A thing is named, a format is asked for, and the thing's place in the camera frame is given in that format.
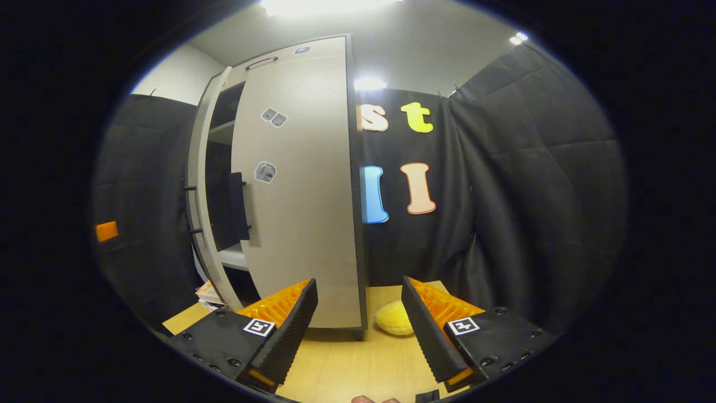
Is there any large ceiling light panel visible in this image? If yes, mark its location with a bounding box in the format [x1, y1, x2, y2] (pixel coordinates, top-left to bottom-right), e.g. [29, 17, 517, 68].
[260, 0, 403, 17]

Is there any yellow plush toy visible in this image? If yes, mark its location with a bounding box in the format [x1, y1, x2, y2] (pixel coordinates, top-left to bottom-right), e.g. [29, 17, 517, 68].
[374, 300, 414, 336]

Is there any printed paper packet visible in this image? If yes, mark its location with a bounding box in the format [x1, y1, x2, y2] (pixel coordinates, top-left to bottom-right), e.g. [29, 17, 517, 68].
[195, 280, 227, 312]

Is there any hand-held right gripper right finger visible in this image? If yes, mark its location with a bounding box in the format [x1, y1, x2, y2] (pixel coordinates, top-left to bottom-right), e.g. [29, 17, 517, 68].
[401, 276, 560, 392]

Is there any grey cabinet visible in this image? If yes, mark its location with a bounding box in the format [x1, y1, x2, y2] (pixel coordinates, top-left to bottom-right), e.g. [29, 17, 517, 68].
[204, 34, 370, 339]

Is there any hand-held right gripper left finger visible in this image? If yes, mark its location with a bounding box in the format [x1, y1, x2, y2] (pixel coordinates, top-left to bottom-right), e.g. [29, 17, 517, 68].
[168, 278, 318, 392]

